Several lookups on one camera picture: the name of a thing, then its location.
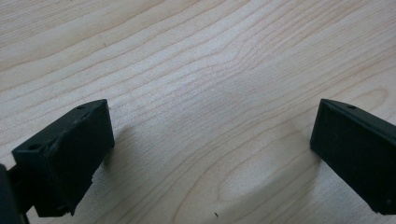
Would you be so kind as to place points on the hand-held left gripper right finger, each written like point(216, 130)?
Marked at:
point(355, 149)

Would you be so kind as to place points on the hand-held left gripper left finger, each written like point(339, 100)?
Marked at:
point(67, 158)

